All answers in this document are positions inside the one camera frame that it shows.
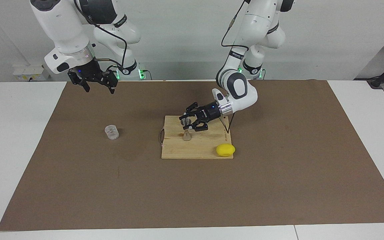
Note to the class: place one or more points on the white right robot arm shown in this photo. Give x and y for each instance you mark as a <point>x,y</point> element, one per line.
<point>62,26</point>

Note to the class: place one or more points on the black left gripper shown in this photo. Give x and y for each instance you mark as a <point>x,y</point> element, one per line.
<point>208,112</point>

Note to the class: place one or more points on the clear glass cup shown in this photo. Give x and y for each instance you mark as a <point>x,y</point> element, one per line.
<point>112,132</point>

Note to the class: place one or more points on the yellow lemon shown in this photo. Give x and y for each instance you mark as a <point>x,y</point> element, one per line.
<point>225,150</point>

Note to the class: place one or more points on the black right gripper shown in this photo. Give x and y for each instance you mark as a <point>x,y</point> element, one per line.
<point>88,71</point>

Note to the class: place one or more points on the brown table mat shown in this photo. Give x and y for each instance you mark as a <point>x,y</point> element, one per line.
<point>112,193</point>

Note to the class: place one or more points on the wooden cutting board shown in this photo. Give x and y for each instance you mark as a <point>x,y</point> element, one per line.
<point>205,146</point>

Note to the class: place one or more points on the metal jigger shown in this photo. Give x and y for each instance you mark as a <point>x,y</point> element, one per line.
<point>187,136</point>

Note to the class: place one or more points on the white wall power strip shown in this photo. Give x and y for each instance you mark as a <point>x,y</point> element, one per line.
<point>28,72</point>

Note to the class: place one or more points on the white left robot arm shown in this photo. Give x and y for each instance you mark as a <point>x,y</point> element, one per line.
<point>255,20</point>

